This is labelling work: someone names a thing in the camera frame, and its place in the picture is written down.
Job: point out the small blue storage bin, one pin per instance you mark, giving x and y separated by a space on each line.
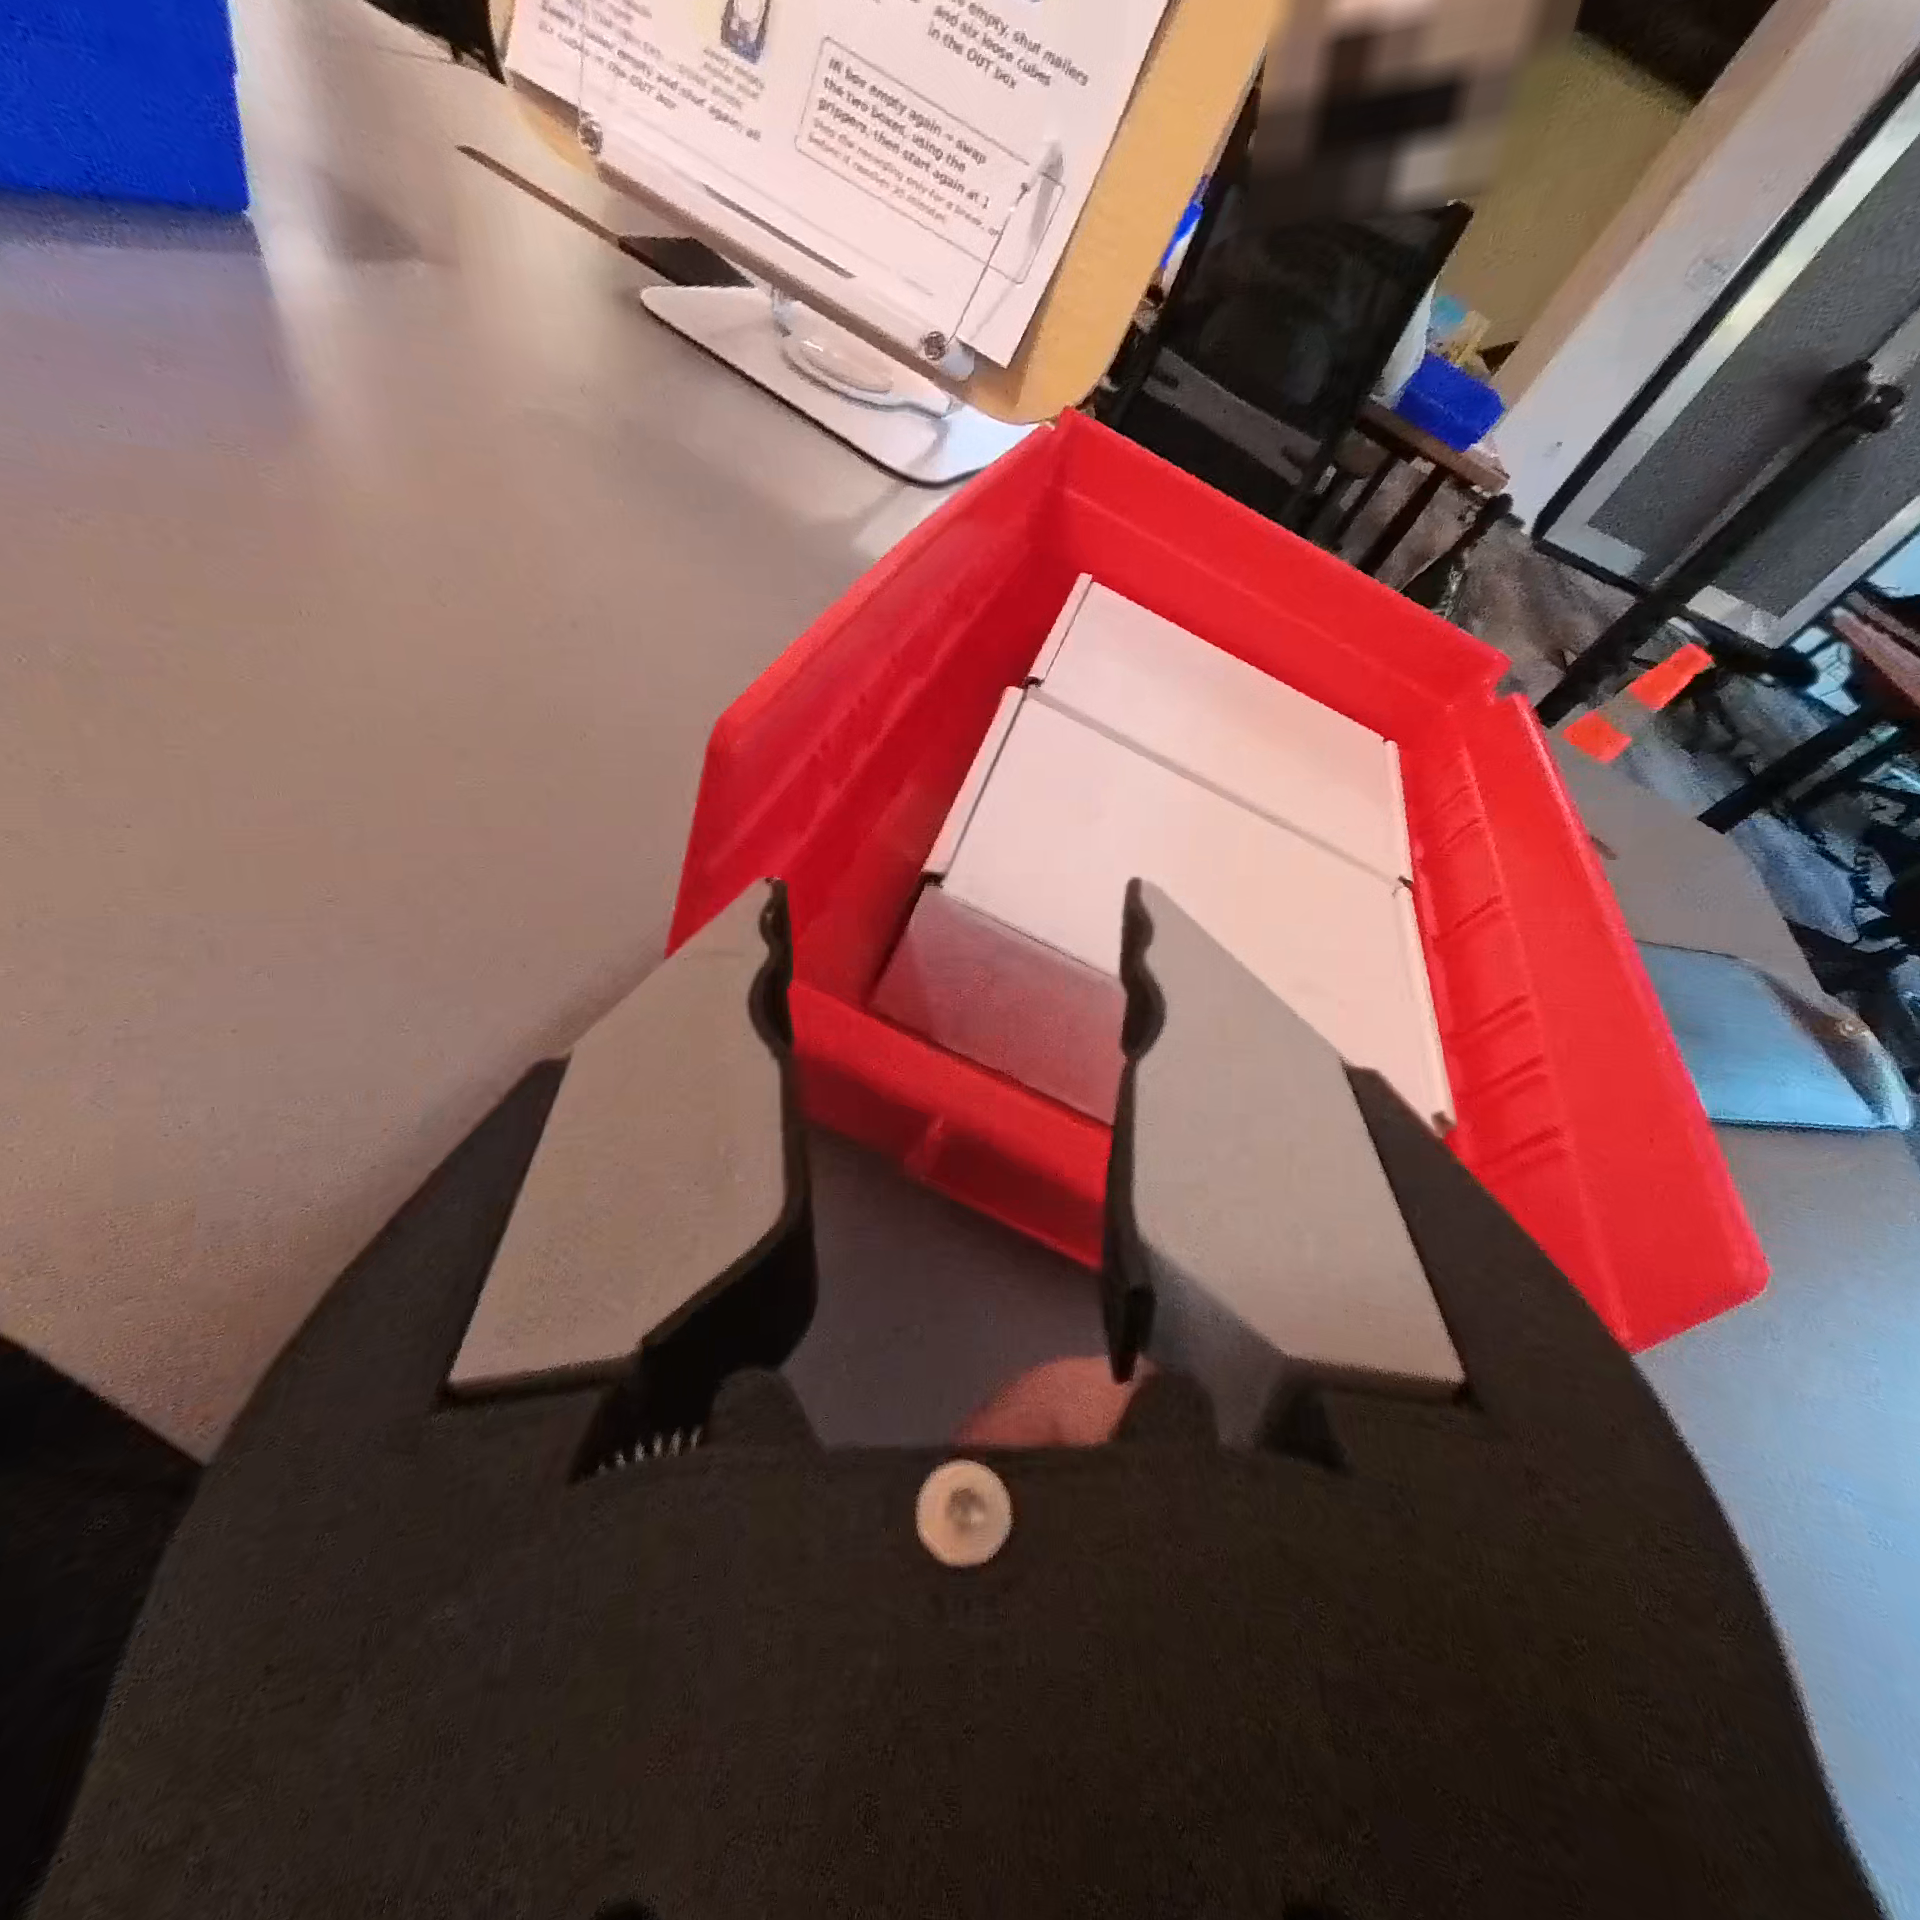
1453 399

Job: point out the grey flat pouch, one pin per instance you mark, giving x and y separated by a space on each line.
1770 1034

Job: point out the black office chair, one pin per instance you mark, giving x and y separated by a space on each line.
1304 331

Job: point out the white cardboard mailer box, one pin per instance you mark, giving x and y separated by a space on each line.
1051 854
1214 704

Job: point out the wooden backing board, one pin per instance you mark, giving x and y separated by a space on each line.
1154 210

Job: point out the white metal document stand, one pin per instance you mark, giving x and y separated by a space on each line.
841 382

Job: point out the grey panel on tripod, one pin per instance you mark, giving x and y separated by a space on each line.
1754 405

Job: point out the blue plastic bin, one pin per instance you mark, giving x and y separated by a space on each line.
112 90

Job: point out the printed instruction sheet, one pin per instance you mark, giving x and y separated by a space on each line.
841 134

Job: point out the red plastic bin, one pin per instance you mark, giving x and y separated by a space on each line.
1575 1110

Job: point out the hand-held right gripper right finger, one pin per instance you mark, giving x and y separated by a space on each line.
1274 1200

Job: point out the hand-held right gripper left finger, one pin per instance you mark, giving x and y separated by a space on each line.
644 1200

